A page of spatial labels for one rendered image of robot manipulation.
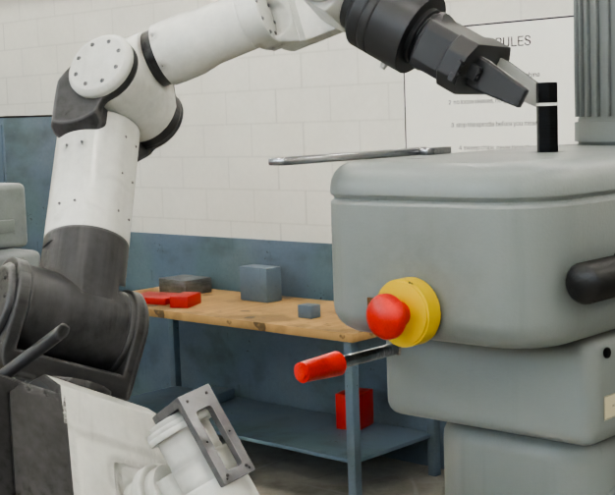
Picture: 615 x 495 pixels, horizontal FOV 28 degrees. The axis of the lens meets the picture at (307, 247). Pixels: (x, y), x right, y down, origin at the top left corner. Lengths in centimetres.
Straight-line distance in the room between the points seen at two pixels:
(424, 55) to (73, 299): 43
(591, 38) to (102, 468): 71
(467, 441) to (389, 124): 558
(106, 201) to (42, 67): 784
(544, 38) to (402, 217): 515
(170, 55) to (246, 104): 617
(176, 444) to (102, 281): 24
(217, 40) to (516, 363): 48
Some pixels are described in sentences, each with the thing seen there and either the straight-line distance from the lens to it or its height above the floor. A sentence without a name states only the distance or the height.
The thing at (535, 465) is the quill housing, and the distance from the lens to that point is 121.
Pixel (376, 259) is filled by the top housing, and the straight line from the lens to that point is 111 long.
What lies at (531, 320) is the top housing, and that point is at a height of 176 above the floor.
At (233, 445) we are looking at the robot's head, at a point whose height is 165.
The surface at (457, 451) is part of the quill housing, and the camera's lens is 126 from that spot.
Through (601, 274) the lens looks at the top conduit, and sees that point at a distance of 103.
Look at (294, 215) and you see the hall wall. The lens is 729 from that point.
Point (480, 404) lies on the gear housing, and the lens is 119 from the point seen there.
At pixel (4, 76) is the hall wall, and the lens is 953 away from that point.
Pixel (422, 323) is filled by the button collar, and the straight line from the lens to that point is 106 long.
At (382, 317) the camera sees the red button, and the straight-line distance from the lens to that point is 105.
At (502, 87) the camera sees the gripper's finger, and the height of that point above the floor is 195.
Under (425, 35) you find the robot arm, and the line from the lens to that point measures 126.
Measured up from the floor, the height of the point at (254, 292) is 94.
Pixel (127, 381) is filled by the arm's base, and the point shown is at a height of 167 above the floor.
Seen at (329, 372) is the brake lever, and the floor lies 170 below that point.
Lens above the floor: 193
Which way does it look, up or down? 6 degrees down
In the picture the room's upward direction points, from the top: 2 degrees counter-clockwise
